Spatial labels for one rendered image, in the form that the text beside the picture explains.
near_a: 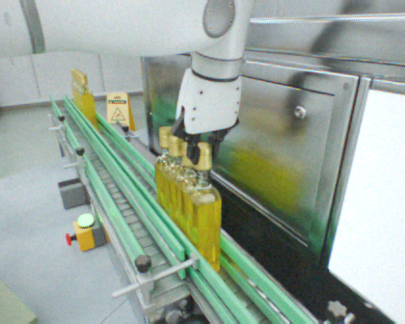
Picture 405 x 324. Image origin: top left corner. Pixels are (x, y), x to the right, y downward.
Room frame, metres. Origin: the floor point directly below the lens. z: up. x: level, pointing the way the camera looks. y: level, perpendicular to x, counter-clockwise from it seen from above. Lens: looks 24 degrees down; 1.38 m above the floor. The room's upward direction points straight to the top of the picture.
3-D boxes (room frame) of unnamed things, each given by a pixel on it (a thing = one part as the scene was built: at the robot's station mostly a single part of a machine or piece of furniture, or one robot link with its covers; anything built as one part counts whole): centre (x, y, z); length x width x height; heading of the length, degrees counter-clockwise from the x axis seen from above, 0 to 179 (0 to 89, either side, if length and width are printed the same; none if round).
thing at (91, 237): (0.74, 0.37, 0.79); 0.07 x 0.07 x 0.07; 31
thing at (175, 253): (1.21, 0.50, 0.92); 1.75 x 0.01 x 0.08; 31
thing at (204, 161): (0.51, 0.01, 1.16); 0.04 x 0.04 x 0.04
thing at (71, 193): (0.98, 0.52, 0.79); 0.08 x 0.08 x 0.08; 31
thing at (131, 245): (1.18, 0.57, 0.92); 1.75 x 0.01 x 0.08; 31
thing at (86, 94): (1.51, 0.62, 1.02); 0.06 x 0.06 x 0.28; 31
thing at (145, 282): (0.41, 0.09, 0.95); 0.17 x 0.03 x 0.12; 121
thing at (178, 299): (0.42, 0.08, 0.85); 0.09 x 0.04 x 0.07; 121
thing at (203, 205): (0.51, 0.00, 0.99); 0.06 x 0.06 x 0.21; 30
